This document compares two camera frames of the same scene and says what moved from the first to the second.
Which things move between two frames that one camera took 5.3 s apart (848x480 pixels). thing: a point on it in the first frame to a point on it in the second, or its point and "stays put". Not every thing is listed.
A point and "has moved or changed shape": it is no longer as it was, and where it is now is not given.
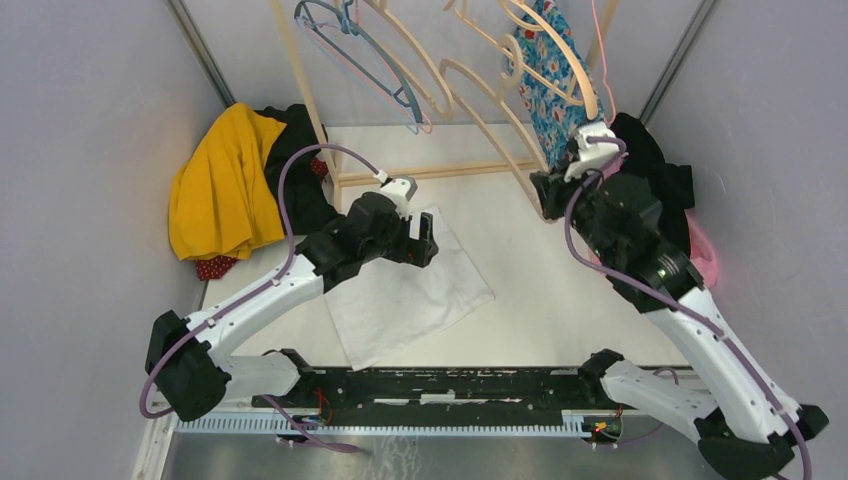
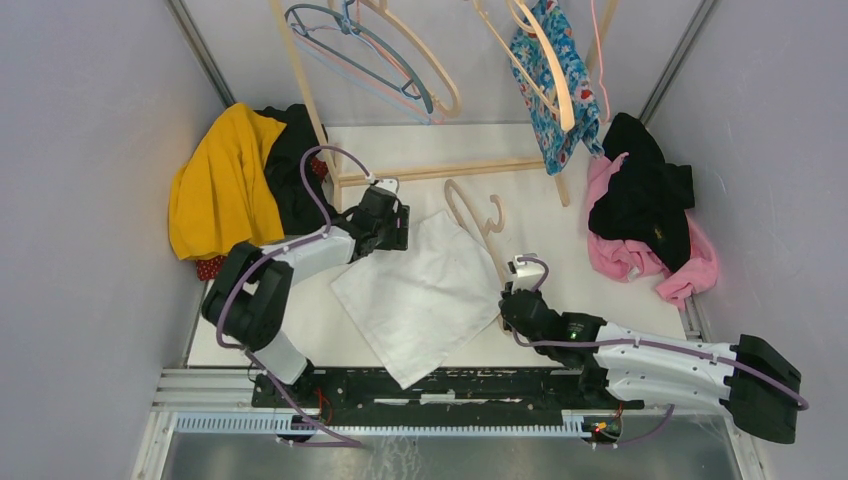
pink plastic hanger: [604, 60] has moved or changed shape
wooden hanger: [516, 173] to [497, 222]
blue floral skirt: [555, 100] stays put
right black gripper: [557, 188] to [507, 289]
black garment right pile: [672, 183] stays put
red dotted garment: [214, 268] stays put
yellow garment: [223, 201] stays put
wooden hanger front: [566, 55] to [563, 106]
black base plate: [457, 396] stays put
